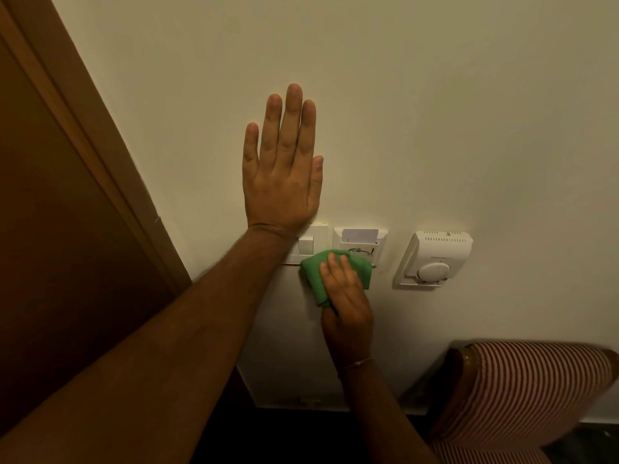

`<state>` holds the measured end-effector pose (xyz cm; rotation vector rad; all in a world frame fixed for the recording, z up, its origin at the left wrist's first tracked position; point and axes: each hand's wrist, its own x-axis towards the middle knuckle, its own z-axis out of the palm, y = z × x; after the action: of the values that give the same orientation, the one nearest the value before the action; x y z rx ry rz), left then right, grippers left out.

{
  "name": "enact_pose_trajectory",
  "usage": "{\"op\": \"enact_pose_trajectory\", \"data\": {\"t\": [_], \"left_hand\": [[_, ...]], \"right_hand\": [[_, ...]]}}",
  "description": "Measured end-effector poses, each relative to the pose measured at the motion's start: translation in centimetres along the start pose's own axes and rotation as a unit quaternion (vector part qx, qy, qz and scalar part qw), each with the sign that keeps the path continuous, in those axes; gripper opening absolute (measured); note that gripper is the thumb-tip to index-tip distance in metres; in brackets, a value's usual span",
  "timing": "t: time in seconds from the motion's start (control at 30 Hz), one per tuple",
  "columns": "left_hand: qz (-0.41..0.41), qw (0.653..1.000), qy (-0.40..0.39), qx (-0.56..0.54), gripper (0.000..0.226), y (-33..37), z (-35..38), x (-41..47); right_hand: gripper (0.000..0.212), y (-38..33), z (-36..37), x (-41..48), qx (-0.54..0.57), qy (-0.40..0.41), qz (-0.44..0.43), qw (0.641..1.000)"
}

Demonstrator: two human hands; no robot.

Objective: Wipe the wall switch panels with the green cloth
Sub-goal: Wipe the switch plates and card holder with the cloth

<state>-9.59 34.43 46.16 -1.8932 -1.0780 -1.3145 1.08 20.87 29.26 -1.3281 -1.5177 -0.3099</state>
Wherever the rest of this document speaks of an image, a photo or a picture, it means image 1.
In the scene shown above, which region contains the brown wooden door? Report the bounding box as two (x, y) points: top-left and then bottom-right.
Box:
(0, 36), (177, 438)

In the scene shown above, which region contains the striped upholstered chair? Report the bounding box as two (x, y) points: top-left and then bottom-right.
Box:
(426, 340), (619, 464)

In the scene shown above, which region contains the wooden door frame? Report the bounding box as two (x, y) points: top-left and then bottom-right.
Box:
(0, 0), (193, 296)

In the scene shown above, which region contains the person's right hand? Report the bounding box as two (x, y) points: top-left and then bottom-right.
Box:
(319, 252), (374, 370)

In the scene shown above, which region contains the person's right forearm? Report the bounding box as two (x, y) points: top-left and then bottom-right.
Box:
(337, 358), (441, 464)

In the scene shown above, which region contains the green cleaning cloth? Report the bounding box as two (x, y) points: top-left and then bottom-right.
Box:
(300, 249), (373, 308)

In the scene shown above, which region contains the person's left forearm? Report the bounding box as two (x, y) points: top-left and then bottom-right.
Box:
(0, 225), (298, 464)

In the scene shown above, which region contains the white wall thermostat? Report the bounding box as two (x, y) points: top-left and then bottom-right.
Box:
(392, 231), (474, 289)

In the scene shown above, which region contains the person's left hand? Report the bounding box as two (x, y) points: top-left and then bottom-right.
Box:
(242, 83), (324, 236)

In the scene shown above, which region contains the white light switch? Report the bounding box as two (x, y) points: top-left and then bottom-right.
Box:
(284, 222), (331, 266)

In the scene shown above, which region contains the white key card holder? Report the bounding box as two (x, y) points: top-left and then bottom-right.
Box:
(332, 227), (388, 269)

